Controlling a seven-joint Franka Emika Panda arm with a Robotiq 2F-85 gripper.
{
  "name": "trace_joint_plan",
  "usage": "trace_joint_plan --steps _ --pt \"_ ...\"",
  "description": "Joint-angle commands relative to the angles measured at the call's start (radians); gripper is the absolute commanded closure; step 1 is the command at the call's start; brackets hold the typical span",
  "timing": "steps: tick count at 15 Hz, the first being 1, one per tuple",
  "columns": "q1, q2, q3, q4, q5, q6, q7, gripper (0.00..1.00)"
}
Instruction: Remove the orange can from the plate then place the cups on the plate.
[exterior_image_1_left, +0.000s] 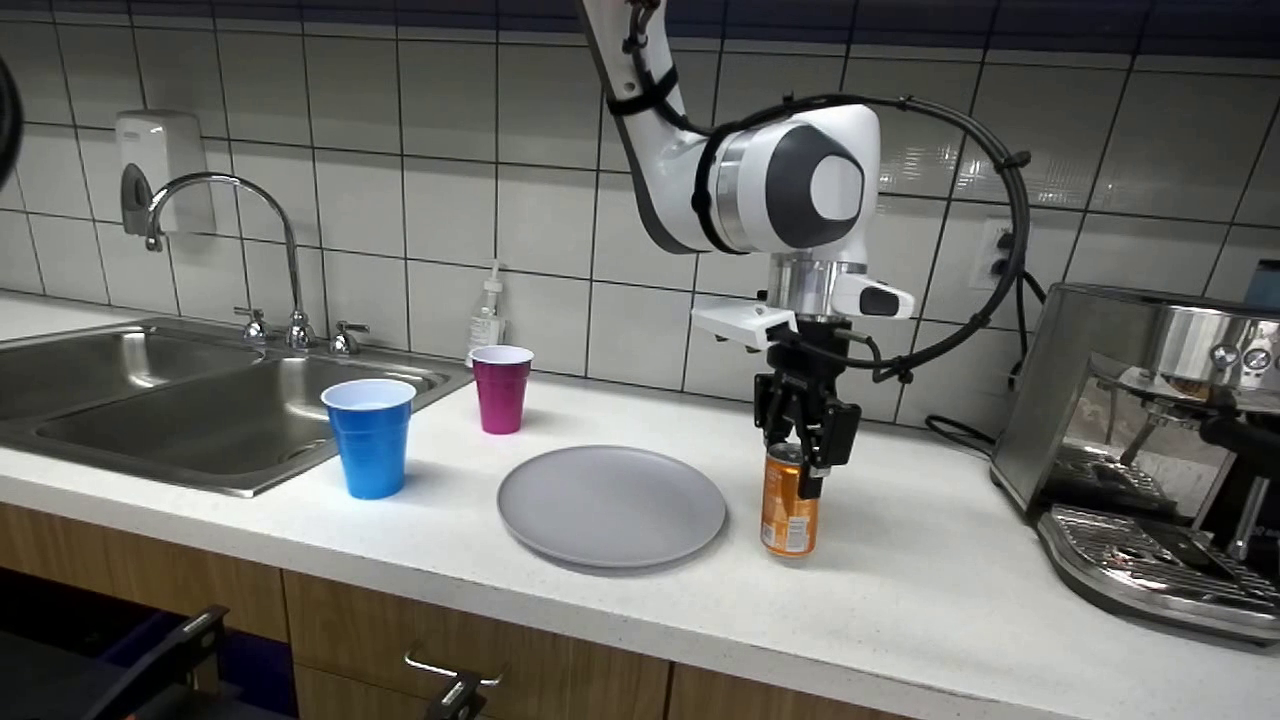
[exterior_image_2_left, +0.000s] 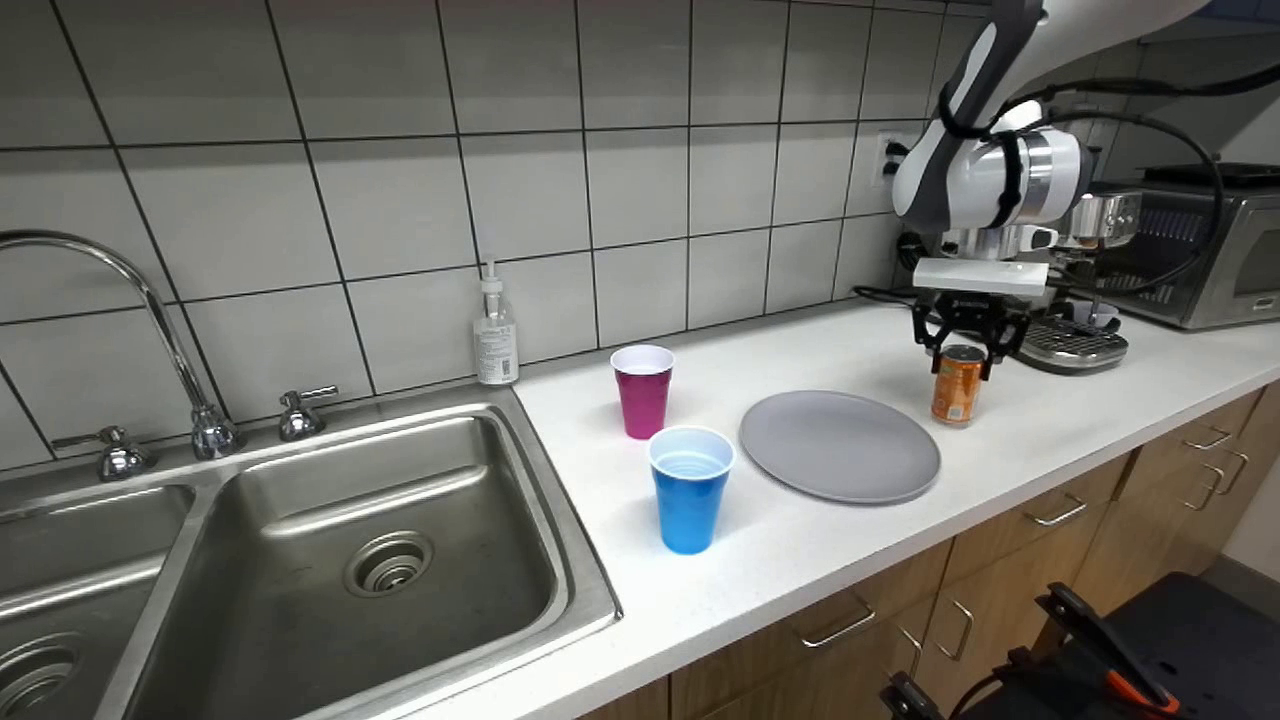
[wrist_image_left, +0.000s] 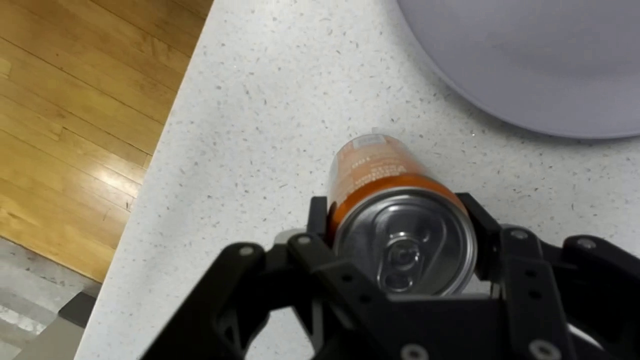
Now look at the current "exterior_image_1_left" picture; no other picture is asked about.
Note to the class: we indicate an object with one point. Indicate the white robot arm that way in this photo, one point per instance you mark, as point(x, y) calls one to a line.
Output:
point(745, 185)

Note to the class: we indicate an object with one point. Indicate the white wall soap dispenser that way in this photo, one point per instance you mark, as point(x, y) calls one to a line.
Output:
point(160, 163)

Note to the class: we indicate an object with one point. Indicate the chrome gooseneck faucet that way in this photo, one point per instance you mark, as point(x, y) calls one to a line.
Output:
point(297, 325)

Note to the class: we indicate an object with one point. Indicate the wooden base cabinet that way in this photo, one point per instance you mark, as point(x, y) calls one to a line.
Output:
point(361, 624)

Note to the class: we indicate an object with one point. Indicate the grey round plate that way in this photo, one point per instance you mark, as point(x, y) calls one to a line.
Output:
point(615, 506)

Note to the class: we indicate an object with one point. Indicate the magenta plastic cup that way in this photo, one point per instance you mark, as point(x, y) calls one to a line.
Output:
point(500, 392)

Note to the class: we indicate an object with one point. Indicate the black chair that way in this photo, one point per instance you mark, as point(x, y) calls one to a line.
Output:
point(83, 683)

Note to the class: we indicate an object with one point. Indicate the blue plastic cup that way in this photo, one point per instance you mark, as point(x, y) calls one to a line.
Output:
point(371, 446)

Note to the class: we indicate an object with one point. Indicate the orange soda can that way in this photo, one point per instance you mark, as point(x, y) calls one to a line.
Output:
point(786, 524)

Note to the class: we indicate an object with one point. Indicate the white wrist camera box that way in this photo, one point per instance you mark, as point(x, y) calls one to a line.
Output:
point(742, 325)

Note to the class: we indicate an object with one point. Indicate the clear soap pump bottle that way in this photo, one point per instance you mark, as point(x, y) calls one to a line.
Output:
point(491, 325)

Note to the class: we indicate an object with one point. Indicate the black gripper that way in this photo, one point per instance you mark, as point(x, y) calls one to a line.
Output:
point(805, 372)

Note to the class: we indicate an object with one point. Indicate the stainless steel double sink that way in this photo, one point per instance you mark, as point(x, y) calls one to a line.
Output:
point(175, 413)

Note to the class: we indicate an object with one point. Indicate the stainless steel espresso machine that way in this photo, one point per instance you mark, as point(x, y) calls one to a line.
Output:
point(1064, 426)

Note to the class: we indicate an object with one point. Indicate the chrome faucet knob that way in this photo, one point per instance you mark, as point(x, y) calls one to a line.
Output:
point(351, 338)
point(254, 325)

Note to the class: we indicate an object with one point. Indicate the black clamp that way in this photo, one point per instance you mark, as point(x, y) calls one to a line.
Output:
point(456, 700)

